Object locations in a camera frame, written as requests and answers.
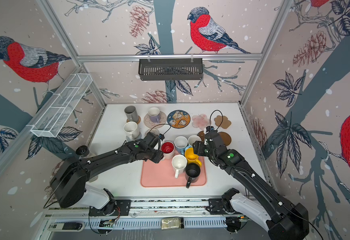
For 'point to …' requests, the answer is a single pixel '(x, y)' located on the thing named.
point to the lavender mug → (153, 113)
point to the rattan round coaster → (138, 121)
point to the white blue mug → (193, 138)
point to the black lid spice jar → (82, 150)
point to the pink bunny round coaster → (150, 124)
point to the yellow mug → (190, 157)
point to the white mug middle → (179, 163)
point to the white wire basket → (49, 124)
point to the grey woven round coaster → (128, 138)
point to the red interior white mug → (167, 148)
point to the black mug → (192, 172)
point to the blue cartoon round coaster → (178, 119)
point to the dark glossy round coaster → (201, 134)
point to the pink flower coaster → (200, 121)
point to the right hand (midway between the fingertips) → (197, 144)
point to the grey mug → (131, 113)
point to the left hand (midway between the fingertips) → (163, 152)
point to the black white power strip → (70, 226)
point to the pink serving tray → (202, 180)
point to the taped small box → (172, 223)
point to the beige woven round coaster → (154, 131)
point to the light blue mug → (180, 143)
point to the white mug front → (132, 130)
